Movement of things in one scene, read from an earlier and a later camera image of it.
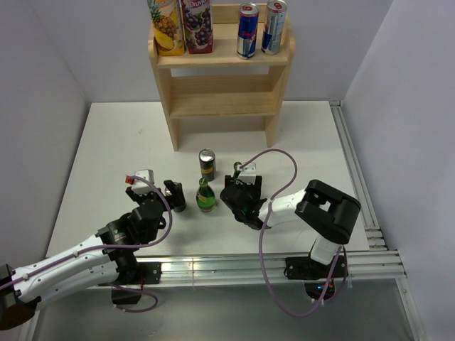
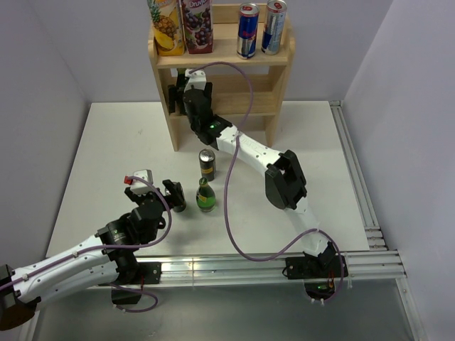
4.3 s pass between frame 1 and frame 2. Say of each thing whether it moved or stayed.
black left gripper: stayed
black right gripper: moved
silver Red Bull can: stayed
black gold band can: stayed
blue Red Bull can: stayed
